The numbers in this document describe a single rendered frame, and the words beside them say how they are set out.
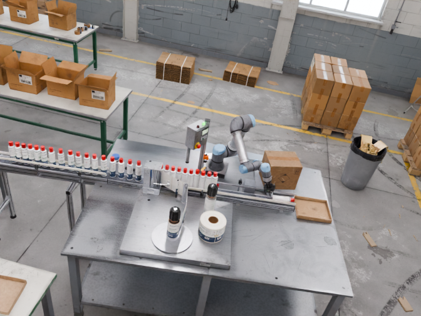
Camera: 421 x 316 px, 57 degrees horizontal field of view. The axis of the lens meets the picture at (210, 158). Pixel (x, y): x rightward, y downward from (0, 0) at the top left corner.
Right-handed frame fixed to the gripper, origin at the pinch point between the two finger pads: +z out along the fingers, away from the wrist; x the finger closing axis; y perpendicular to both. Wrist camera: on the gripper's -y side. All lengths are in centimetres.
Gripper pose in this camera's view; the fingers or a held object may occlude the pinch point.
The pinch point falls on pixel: (270, 195)
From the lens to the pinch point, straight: 344.9
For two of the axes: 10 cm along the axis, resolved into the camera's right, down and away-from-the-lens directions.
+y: -0.7, 5.8, -8.1
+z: 2.1, 8.1, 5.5
